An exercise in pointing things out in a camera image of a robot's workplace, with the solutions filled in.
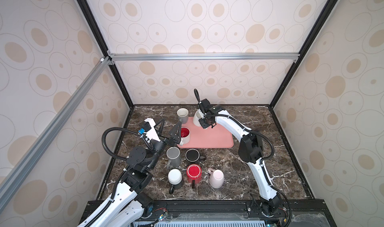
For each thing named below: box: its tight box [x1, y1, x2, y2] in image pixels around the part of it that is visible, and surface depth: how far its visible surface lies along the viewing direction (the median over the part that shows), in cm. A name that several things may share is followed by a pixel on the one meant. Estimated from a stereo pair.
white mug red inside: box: [179, 126, 191, 146], surface depth 98 cm
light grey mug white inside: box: [176, 108, 189, 124], surface depth 106 cm
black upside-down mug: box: [185, 148, 206, 163], surface depth 85 cm
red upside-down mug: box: [186, 164, 203, 184], surface depth 80 cm
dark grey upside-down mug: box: [166, 146, 181, 170], surface depth 84 cm
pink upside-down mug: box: [207, 167, 225, 189], surface depth 78 cm
